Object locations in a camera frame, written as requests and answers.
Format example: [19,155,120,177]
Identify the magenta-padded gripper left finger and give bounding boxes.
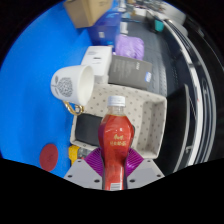
[63,147,105,190]

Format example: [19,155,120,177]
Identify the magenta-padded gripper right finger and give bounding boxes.
[123,148,165,190]

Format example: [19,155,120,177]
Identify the red drink bottle white cap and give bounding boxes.
[98,95,135,192]

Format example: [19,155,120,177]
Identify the yellow multimeter red leads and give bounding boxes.
[68,144,91,167]

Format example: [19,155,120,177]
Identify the flat round red coaster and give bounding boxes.
[39,143,60,173]

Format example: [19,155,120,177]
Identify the black pouch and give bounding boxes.
[74,113,108,148]

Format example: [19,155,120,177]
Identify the black shelf unit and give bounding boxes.
[163,19,221,174]

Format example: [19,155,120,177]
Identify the white polka-dot bin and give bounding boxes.
[69,83,168,160]

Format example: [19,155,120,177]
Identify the dark grey flat box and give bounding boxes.
[107,54,153,91]

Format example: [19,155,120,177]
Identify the white box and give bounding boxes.
[80,45,114,84]

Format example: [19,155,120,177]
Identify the purple plastic bag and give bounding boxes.
[114,33,145,62]

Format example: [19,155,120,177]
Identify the blue box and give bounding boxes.
[87,11,123,48]

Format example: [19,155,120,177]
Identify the teal object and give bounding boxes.
[153,19,165,33]

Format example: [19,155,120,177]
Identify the brown cardboard box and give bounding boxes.
[63,0,114,29]

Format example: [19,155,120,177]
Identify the white mug gold handle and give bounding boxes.
[50,64,96,116]

